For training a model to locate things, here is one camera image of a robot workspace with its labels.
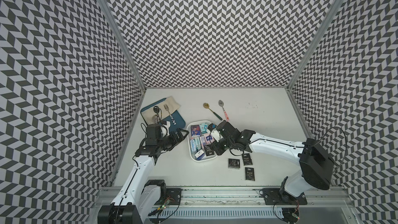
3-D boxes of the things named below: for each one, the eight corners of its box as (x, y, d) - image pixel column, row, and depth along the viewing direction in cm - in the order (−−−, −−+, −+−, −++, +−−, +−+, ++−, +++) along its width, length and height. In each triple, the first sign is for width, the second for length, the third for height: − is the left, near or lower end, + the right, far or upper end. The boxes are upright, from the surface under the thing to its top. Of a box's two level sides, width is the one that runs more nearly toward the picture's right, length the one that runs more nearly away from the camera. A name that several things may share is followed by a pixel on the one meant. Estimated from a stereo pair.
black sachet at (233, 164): (228, 168, 83) (228, 167, 82) (228, 159, 86) (228, 158, 85) (239, 169, 83) (240, 168, 81) (239, 160, 86) (239, 159, 84)
